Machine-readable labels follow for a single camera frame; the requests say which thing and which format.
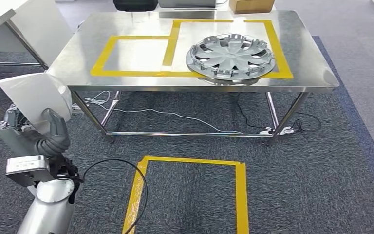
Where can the white desk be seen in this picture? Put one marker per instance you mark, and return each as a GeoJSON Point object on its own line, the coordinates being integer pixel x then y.
{"type": "Point", "coordinates": [38, 32]}

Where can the grey wheel hubcap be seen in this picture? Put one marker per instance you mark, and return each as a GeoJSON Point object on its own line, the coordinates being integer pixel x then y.
{"type": "Point", "coordinates": [230, 59]}

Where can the white power strip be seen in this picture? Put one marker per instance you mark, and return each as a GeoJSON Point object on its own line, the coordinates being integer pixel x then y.
{"type": "Point", "coordinates": [275, 131]}

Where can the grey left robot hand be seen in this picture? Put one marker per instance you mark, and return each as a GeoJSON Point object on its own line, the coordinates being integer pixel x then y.
{"type": "Point", "coordinates": [22, 142]}

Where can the grey laptop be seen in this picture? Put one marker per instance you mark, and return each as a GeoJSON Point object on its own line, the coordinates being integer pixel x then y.
{"type": "Point", "coordinates": [187, 3]}

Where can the yellow table tape outline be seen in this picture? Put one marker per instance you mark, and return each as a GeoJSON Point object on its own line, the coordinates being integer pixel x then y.
{"type": "Point", "coordinates": [129, 73]}

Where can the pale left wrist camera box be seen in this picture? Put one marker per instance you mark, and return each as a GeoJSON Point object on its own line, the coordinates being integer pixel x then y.
{"type": "Point", "coordinates": [29, 169]}

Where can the black carry bag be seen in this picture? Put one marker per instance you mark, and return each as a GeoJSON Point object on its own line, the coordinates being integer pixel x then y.
{"type": "Point", "coordinates": [135, 4]}

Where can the white curved plastic part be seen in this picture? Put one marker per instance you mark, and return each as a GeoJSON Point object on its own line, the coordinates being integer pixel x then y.
{"type": "Point", "coordinates": [35, 97]}

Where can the brown cardboard box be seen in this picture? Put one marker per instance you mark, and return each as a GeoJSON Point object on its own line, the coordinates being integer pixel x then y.
{"type": "Point", "coordinates": [251, 5]}

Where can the steel workbench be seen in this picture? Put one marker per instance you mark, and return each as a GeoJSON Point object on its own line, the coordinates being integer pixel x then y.
{"type": "Point", "coordinates": [303, 48]}

